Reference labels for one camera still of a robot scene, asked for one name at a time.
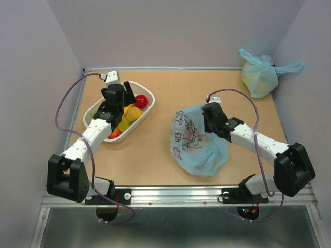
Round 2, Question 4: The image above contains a red orange fruit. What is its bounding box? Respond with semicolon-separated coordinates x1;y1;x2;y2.
108;128;121;140

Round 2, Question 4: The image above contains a blue cartoon-print plastic bag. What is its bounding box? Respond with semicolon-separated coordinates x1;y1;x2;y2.
170;104;229;177

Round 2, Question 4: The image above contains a green grape bunch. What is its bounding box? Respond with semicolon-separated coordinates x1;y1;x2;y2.
89;109;98;117

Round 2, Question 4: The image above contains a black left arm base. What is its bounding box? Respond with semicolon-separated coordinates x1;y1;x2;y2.
85;188;132;205

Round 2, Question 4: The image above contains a blue tied plastic bag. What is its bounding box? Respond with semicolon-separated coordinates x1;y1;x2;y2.
239;49;305;98

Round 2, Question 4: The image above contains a yellow banana bunch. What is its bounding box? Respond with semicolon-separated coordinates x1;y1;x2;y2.
123;104;133;116

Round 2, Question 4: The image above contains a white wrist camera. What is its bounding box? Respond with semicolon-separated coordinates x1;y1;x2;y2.
104;70;121;86
209;96;222;104

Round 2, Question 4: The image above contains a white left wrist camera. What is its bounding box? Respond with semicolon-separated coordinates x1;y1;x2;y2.
104;70;121;86

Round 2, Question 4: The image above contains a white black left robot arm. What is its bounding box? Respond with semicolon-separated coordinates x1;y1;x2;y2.
47;81;136;204

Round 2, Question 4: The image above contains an aluminium front rail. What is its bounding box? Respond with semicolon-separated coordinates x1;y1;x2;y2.
41;184;318;208

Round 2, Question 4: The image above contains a yellow fruit piece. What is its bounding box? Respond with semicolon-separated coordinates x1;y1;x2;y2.
118;116;130;133

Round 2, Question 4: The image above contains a red apple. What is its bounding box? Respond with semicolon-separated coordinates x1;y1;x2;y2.
134;94;148;109

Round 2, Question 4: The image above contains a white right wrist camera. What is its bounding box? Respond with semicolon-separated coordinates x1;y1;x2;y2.
209;96;222;104

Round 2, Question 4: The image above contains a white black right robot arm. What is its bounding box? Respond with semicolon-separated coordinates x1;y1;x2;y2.
202;102;316;202

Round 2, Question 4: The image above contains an orange peach fruit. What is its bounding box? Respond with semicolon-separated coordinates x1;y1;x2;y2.
126;107;142;122

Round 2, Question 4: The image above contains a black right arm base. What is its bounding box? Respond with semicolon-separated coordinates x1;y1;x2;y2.
217;174;269;204

